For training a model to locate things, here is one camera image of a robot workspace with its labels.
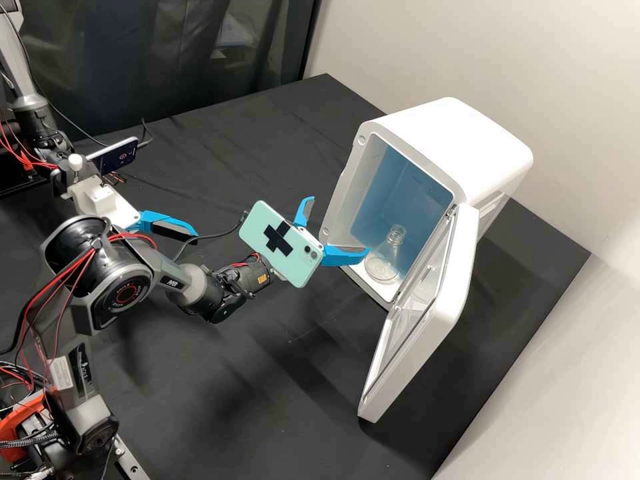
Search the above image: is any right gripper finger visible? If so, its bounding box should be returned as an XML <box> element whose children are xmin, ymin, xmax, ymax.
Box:
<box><xmin>319</xmin><ymin>243</ymin><xmax>374</xmax><ymax>269</ymax></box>

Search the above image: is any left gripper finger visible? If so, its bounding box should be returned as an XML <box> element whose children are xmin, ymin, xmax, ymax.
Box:
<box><xmin>292</xmin><ymin>195</ymin><xmax>317</xmax><ymax>229</ymax></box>

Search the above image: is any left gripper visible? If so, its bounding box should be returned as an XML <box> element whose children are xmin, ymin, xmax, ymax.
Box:
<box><xmin>67</xmin><ymin>177</ymin><xmax>199</xmax><ymax>239</ymax></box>

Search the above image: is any clear flask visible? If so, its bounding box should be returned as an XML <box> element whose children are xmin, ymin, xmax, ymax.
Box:
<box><xmin>363</xmin><ymin>223</ymin><xmax>407</xmax><ymax>285</ymax></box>

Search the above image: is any white box door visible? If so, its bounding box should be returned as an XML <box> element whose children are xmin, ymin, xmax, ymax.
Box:
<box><xmin>357</xmin><ymin>202</ymin><xmax>481</xmax><ymax>424</ymax></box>

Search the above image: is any white box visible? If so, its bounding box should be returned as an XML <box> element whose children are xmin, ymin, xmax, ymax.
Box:
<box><xmin>318</xmin><ymin>97</ymin><xmax>534</xmax><ymax>307</ymax></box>

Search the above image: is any right wrist camera phone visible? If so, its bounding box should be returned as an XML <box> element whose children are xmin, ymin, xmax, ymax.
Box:
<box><xmin>237</xmin><ymin>199</ymin><xmax>325</xmax><ymax>289</ymax></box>

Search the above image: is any wrist camera phone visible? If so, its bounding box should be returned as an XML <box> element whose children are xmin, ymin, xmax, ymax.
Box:
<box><xmin>237</xmin><ymin>199</ymin><xmax>325</xmax><ymax>289</ymax></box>
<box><xmin>51</xmin><ymin>135</ymin><xmax>140</xmax><ymax>197</ymax></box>

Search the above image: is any left wrist camera phone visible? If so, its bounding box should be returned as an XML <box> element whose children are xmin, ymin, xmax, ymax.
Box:
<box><xmin>51</xmin><ymin>135</ymin><xmax>140</xmax><ymax>197</ymax></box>

